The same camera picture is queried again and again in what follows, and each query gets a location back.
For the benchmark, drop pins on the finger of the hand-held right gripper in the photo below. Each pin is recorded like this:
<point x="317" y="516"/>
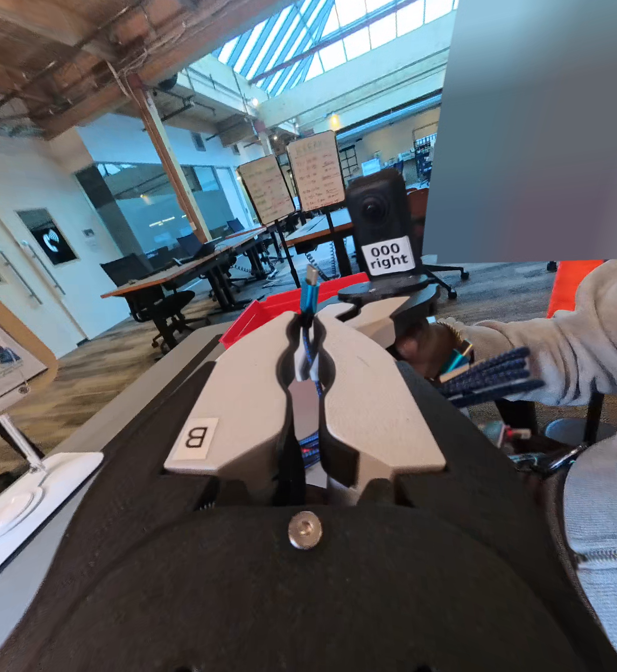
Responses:
<point x="384" y="323"/>
<point x="340" y="311"/>

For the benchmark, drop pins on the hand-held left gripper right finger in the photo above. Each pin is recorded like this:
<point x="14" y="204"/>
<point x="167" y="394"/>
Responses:
<point x="376" y="414"/>

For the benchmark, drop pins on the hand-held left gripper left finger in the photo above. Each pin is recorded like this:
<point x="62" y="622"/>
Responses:
<point x="235" y="404"/>

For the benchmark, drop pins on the red plastic bin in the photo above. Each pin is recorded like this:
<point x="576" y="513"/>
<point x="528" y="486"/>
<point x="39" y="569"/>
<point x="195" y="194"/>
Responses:
<point x="266" y="309"/>
<point x="571" y="288"/>

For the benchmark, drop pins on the person's right forearm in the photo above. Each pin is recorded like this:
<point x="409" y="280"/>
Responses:
<point x="576" y="325"/>

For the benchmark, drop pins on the person's right hand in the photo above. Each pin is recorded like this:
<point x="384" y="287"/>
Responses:
<point x="429" y="349"/>

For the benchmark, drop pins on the wooden office desk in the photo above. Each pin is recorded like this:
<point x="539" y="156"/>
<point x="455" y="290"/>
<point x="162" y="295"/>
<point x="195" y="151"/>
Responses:
<point x="182" y="265"/>

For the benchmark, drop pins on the black office chair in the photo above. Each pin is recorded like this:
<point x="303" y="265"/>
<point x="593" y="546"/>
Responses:
<point x="130" y="273"/>

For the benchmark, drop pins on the black carabiner clip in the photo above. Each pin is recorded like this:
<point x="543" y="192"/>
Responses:
<point x="555" y="461"/>

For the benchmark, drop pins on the instruction poster on stand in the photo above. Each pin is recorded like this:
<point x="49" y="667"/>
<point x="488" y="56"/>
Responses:
<point x="4" y="367"/>

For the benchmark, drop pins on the dark phone icon sign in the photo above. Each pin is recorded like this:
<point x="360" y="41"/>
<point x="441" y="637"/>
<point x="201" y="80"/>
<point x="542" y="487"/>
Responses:
<point x="51" y="239"/>

